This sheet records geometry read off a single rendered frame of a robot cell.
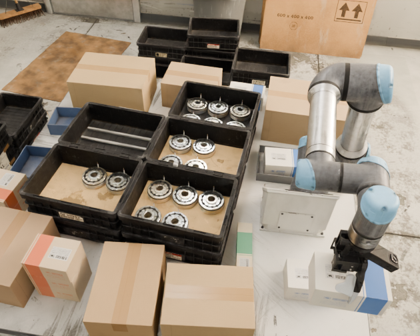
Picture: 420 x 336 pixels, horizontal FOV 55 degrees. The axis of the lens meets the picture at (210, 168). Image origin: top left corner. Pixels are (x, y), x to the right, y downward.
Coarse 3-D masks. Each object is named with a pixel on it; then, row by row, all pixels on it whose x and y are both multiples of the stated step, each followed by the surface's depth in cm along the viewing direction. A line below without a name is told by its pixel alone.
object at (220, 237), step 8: (176, 168) 165; (184, 168) 165; (136, 176) 162; (216, 176) 163; (224, 176) 163; (128, 192) 156; (232, 192) 159; (232, 200) 154; (120, 208) 150; (120, 216) 148; (128, 216) 148; (144, 224) 147; (152, 224) 146; (160, 224) 146; (168, 224) 146; (224, 224) 148; (176, 232) 146; (184, 232) 145; (192, 232) 144; (200, 232) 144; (224, 232) 144; (216, 240) 143
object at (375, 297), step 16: (320, 256) 114; (320, 272) 111; (336, 272) 111; (352, 272) 111; (368, 272) 111; (384, 272) 112; (320, 288) 108; (368, 288) 108; (384, 288) 108; (320, 304) 113; (336, 304) 112; (352, 304) 110; (368, 304) 109; (384, 304) 108
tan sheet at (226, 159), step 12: (168, 144) 190; (192, 144) 190; (216, 144) 190; (180, 156) 184; (192, 156) 184; (216, 156) 185; (228, 156) 185; (240, 156) 185; (216, 168) 180; (228, 168) 180
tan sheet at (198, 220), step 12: (144, 192) 169; (144, 204) 165; (156, 204) 165; (168, 204) 165; (192, 216) 161; (204, 216) 161; (216, 216) 161; (192, 228) 157; (204, 228) 157; (216, 228) 157
